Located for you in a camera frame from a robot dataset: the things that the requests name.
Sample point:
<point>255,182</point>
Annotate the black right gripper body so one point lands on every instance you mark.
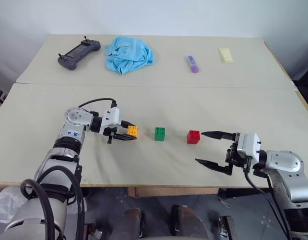
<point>235,157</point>

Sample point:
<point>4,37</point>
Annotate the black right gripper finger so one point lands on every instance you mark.
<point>219,168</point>
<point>219,135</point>

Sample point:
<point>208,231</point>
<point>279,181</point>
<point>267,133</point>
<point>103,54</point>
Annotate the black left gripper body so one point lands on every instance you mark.
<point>110,132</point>

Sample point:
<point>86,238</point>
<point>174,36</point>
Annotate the yellow studded cube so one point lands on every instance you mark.
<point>132,131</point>

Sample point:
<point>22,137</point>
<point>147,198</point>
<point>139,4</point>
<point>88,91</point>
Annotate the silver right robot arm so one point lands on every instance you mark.
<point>289,170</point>

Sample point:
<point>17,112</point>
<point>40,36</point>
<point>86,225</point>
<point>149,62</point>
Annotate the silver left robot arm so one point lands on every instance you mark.
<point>68,150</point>

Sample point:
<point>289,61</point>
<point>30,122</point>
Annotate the red studded cube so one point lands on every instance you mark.
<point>193,137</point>

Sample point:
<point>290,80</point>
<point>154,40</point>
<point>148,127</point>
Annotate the green studded cube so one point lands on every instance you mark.
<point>159,134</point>

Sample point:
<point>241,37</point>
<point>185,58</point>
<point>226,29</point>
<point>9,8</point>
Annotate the dark rounded foot shape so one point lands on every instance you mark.
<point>131,223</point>
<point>188,222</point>

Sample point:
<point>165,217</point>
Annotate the crumpled light blue cloth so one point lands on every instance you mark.
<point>128,56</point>

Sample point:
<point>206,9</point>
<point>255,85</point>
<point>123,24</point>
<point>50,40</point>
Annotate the pale yellow paper pad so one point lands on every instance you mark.
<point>226,55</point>

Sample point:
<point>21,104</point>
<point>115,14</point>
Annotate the dark grey handheld controller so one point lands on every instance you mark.
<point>77,53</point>

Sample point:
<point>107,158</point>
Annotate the dark furniture beside table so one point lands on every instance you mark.
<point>305,95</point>

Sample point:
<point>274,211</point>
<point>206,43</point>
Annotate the white plastic bag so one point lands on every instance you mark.
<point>7,203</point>

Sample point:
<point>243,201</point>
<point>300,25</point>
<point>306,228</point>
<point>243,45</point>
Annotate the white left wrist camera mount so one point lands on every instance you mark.
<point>111,117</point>

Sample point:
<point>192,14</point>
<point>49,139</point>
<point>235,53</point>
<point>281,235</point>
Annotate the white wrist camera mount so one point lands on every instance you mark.
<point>111,117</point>
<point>249,147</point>

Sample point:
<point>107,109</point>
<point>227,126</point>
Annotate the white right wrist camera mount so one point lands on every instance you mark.
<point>249,147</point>

